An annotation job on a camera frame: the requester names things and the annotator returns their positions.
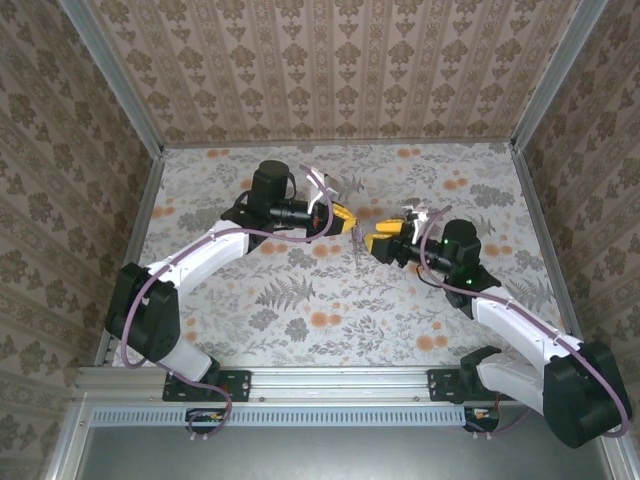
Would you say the brown strap keyring with chain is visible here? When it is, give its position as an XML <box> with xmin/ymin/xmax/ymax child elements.
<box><xmin>349</xmin><ymin>222</ymin><xmax>365</xmax><ymax>272</ymax></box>

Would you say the floral patterned table cover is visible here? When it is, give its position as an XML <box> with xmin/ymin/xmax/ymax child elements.
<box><xmin>112</xmin><ymin>142</ymin><xmax>576</xmax><ymax>369</ymax></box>

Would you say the black connector board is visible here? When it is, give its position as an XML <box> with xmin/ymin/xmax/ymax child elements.
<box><xmin>185</xmin><ymin>407</ymin><xmax>229</xmax><ymax>434</ymax></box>
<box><xmin>463</xmin><ymin>405</ymin><xmax>501</xmax><ymax>432</ymax></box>

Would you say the grey metal panel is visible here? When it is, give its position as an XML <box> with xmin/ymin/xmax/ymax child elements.
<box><xmin>74</xmin><ymin>403</ymin><xmax>624</xmax><ymax>480</ymax></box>

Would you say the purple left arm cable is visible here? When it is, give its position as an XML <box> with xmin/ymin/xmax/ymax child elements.
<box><xmin>119</xmin><ymin>164</ymin><xmax>335</xmax><ymax>444</ymax></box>

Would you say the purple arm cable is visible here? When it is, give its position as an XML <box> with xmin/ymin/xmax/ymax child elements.
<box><xmin>419</xmin><ymin>205</ymin><xmax>634</xmax><ymax>441</ymax></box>
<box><xmin>119</xmin><ymin>164</ymin><xmax>335</xmax><ymax>444</ymax></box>

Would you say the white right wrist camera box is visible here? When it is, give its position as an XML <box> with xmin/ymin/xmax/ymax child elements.
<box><xmin>401</xmin><ymin>196</ymin><xmax>432</xmax><ymax>237</ymax></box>

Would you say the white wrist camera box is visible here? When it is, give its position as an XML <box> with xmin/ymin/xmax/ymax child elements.
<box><xmin>401</xmin><ymin>196</ymin><xmax>432</xmax><ymax>237</ymax></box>
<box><xmin>303</xmin><ymin>166</ymin><xmax>335</xmax><ymax>212</ymax></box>

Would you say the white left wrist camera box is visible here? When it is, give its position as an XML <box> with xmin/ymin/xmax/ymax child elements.
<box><xmin>303</xmin><ymin>166</ymin><xmax>335</xmax><ymax>212</ymax></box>

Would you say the thin black cable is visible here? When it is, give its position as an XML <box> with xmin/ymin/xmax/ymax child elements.
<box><xmin>416</xmin><ymin>263</ymin><xmax>451</xmax><ymax>292</ymax></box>

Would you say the aluminium side rail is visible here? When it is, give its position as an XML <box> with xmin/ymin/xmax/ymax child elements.
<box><xmin>510</xmin><ymin>148</ymin><xmax>592</xmax><ymax>362</ymax></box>
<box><xmin>94</xmin><ymin>152</ymin><xmax>166</xmax><ymax>366</ymax></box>

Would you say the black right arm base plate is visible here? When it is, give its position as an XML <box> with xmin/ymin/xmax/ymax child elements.
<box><xmin>427</xmin><ymin>368</ymin><xmax>520</xmax><ymax>403</ymax></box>

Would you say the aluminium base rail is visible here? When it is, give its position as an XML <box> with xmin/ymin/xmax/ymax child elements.
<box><xmin>74</xmin><ymin>364</ymin><xmax>614</xmax><ymax>404</ymax></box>

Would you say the grey slotted cable duct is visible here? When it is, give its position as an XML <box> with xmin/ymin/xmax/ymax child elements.
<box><xmin>92</xmin><ymin>405</ymin><xmax>469</xmax><ymax>427</ymax></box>

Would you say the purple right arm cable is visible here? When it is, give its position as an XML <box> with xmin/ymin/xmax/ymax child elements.
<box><xmin>419</xmin><ymin>205</ymin><xmax>634</xmax><ymax>441</ymax></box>

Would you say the aluminium corner post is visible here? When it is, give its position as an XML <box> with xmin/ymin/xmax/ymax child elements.
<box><xmin>55</xmin><ymin>0</ymin><xmax>166</xmax><ymax>156</ymax></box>
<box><xmin>509</xmin><ymin>0</ymin><xmax>612</xmax><ymax>151</ymax></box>

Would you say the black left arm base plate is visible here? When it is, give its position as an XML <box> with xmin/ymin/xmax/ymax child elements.
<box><xmin>162</xmin><ymin>368</ymin><xmax>252</xmax><ymax>403</ymax></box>

